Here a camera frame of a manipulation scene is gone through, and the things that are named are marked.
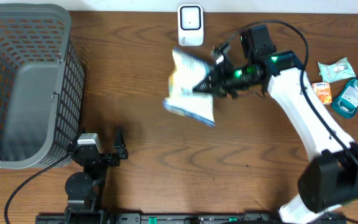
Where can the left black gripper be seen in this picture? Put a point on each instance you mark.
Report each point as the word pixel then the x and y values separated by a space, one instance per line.
pixel 113 159

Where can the cream snack bag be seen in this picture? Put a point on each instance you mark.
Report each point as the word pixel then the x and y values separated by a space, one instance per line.
pixel 188 72

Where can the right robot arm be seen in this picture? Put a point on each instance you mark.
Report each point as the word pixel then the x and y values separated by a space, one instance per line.
pixel 331 178

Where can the teal wet wipes packet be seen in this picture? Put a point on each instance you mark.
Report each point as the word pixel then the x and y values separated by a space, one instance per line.
pixel 340 70

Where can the grey plastic mesh basket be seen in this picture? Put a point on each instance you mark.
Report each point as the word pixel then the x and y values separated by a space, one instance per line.
pixel 41 86

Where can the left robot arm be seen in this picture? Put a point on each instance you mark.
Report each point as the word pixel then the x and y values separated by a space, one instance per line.
pixel 85 189

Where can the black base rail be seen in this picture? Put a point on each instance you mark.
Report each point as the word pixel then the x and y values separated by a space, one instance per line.
pixel 136 218

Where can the white barcode scanner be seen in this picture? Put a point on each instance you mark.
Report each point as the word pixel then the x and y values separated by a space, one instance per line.
pixel 190 25

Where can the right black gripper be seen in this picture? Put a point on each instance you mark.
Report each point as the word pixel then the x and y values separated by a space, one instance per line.
pixel 219 81

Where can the teal Listerine mouthwash bottle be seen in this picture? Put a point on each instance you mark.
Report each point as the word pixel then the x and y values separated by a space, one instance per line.
pixel 346 104

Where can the small orange box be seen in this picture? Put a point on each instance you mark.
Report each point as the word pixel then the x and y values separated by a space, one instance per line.
pixel 323 92

